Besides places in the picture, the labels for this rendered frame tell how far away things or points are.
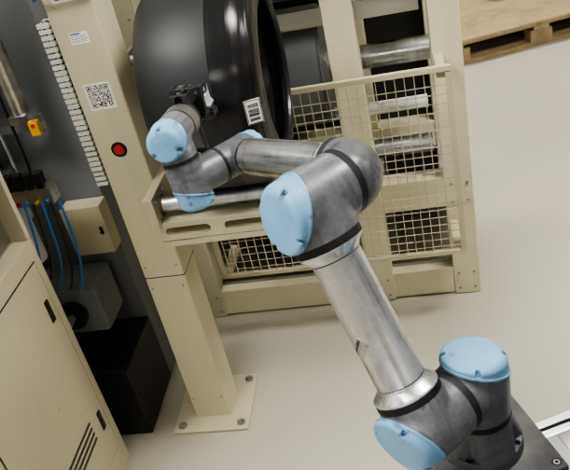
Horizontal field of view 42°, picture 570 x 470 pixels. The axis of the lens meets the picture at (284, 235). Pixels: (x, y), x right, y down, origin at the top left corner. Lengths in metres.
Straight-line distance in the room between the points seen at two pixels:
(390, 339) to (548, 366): 1.53
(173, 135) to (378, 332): 0.54
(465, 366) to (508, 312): 1.60
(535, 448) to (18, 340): 1.30
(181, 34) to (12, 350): 0.91
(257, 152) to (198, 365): 1.22
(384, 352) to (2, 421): 1.11
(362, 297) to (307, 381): 1.56
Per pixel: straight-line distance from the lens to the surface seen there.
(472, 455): 1.42
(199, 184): 1.47
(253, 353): 2.88
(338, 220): 1.13
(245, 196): 2.00
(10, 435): 2.04
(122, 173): 2.15
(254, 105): 1.76
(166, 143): 1.42
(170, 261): 2.27
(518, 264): 3.13
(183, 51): 1.78
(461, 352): 1.32
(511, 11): 5.53
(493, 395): 1.32
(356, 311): 1.17
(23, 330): 2.10
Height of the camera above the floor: 1.84
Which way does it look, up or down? 31 degrees down
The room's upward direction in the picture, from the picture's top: 14 degrees counter-clockwise
